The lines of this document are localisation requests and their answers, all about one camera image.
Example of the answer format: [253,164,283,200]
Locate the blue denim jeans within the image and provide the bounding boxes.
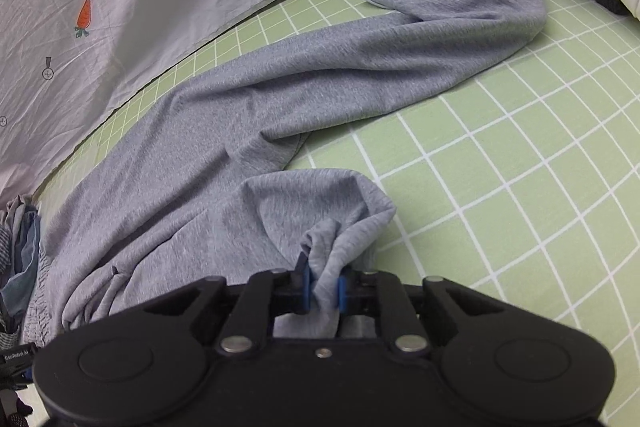
[1,196,40,337]

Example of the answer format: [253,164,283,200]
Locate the green grid mat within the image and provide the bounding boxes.
[32,0,640,427]

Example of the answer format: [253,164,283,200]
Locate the grey sweatpants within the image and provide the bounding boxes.
[22,0,547,345]

